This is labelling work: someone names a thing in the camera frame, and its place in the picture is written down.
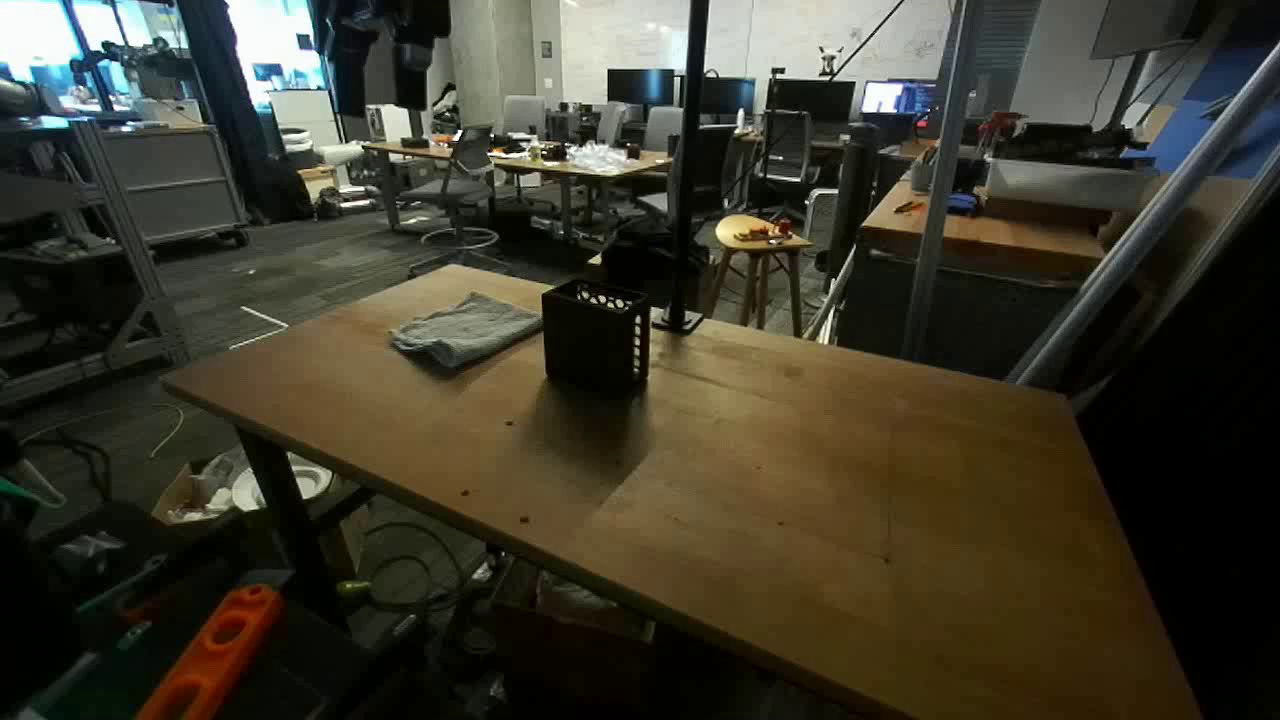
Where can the orange plastic tool case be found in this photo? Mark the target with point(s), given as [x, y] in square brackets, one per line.
[215, 652]

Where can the black office chair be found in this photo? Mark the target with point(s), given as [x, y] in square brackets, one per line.
[784, 145]

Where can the light blue towel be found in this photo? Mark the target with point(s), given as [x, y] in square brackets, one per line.
[463, 334]

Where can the large black bag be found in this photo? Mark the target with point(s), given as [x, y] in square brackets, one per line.
[641, 253]

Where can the lit blue computer monitor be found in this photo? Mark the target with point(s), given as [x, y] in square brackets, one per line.
[899, 98]

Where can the red items on stool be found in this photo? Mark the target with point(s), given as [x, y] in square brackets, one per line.
[763, 228]

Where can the slanted silver metal pole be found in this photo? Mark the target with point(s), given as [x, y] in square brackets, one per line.
[1147, 226]

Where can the round wooden stool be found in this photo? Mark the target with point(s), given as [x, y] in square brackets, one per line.
[763, 232]

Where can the black case on workbench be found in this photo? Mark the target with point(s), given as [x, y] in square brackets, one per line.
[1060, 145]

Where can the black vertical stand pole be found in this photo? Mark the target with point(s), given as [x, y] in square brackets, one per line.
[685, 163]

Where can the wooden workbench with drawers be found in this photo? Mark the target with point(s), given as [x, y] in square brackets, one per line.
[983, 241]

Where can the black plastic box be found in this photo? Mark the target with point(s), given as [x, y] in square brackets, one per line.
[593, 340]

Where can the dark computer monitor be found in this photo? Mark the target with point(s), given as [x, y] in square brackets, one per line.
[808, 103]
[641, 87]
[728, 98]

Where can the white rolling cabinet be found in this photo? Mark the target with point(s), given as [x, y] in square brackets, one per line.
[173, 187]

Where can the wooden office table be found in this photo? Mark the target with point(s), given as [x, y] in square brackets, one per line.
[600, 165]

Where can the cardboard box with white items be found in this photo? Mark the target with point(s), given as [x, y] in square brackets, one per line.
[201, 497]

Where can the grey metal shelving rack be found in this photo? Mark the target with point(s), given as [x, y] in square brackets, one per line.
[126, 226]

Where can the upright silver metal pole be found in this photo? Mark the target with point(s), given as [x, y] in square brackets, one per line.
[937, 187]

